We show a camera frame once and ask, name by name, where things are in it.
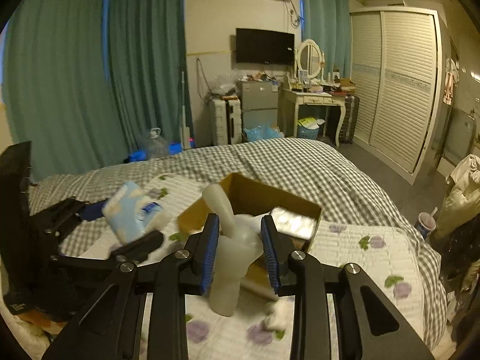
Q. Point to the blue plastic bag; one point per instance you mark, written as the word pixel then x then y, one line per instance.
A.
pixel 262 132

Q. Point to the grey checked bed sheet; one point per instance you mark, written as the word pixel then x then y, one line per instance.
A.
pixel 309 169

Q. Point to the blue tissue pack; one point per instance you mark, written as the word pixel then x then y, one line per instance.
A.
pixel 131 213

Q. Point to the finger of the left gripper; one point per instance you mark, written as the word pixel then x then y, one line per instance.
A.
pixel 138 250
pixel 92 211

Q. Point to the white jacket on chair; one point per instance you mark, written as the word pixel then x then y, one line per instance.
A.
pixel 462 201

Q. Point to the white floral quilt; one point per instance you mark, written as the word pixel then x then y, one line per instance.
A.
pixel 242 336

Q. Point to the white louvred wardrobe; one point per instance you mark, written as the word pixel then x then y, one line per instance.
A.
pixel 397 68

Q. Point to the blue laundry basket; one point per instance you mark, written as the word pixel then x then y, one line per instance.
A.
pixel 308 128

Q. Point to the grey mini fridge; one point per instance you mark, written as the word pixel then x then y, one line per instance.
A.
pixel 259 104

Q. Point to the oval vanity mirror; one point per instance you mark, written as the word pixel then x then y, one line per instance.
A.
pixel 310 61

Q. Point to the brown cardboard box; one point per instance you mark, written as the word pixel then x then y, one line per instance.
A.
pixel 250 197

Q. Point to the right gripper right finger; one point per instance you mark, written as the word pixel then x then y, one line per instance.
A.
pixel 369 326

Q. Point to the teal curtain left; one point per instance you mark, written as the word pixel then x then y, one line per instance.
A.
pixel 85 80

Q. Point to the cup with straw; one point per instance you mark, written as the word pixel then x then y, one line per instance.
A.
pixel 425 223

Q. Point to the white suitcase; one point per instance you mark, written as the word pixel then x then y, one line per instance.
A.
pixel 226 121

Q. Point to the white dressing table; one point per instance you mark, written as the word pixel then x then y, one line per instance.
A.
pixel 290 102

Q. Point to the teal curtain right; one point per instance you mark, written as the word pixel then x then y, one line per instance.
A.
pixel 328 23

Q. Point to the clear zip pouch white fabric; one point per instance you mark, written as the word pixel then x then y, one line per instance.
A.
pixel 292 224

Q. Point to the teal curtain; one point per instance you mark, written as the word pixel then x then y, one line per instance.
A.
pixel 328 23
pixel 85 80

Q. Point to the clear water jug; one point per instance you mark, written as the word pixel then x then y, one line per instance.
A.
pixel 153 144

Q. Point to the white sock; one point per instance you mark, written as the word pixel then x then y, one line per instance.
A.
pixel 238 247

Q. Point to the black wall television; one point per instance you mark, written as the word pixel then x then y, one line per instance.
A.
pixel 264 47

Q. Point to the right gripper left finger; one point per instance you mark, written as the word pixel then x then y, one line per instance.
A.
pixel 109 325

